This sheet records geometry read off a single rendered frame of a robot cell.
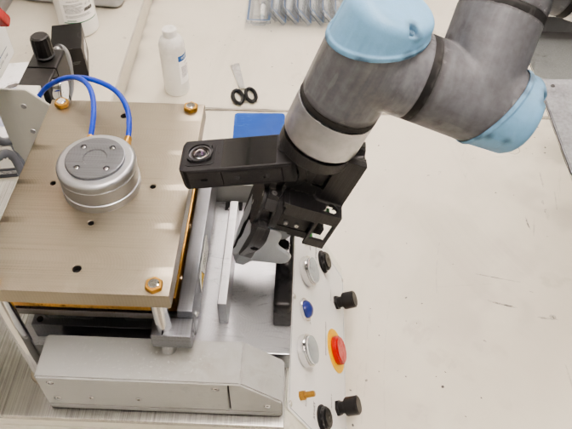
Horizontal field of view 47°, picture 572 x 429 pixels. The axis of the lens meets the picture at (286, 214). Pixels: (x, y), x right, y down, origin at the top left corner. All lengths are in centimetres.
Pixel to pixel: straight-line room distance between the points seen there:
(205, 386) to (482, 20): 42
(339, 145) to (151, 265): 21
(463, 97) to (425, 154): 72
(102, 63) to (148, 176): 74
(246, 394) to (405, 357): 36
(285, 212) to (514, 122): 23
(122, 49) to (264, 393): 94
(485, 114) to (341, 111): 12
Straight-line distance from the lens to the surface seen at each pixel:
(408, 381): 98
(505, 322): 106
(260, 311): 75
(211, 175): 63
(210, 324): 75
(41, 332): 77
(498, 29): 58
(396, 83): 54
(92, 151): 69
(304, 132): 58
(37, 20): 160
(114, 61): 143
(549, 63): 297
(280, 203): 65
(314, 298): 90
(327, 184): 64
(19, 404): 79
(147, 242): 65
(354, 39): 53
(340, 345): 93
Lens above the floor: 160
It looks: 49 degrees down
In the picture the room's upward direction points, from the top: 1 degrees clockwise
